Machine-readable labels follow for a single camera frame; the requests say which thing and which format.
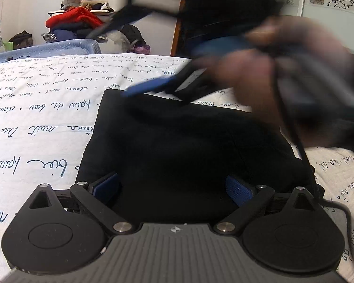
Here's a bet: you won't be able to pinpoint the wooden door frame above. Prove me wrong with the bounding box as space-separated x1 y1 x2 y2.
169 0 186 57

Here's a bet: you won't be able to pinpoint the dark brown bag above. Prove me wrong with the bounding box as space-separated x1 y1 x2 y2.
8 30 33 49

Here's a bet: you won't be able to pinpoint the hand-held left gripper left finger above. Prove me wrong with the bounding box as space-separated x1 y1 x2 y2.
28 172 133 235

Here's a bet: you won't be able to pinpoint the pile of folded clothes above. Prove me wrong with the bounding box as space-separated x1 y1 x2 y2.
41 0 118 43

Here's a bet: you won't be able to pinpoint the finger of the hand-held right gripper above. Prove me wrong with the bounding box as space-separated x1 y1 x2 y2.
85 4 166 40
121 60 225 105

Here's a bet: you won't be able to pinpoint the black pants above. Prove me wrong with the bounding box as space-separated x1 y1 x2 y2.
74 88 325 225

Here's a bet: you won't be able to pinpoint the person's right hand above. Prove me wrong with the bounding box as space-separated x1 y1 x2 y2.
212 15 354 148

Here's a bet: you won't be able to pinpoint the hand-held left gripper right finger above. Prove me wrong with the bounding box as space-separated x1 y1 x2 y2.
213 175 319 235

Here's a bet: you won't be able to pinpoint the white script-printed bed sheet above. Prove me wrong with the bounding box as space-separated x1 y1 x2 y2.
0 54 354 283

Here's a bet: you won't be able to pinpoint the blue dotted bed headboard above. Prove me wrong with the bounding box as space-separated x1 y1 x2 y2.
0 38 102 65

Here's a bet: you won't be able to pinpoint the black crumpled garment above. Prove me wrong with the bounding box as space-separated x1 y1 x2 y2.
118 24 151 55

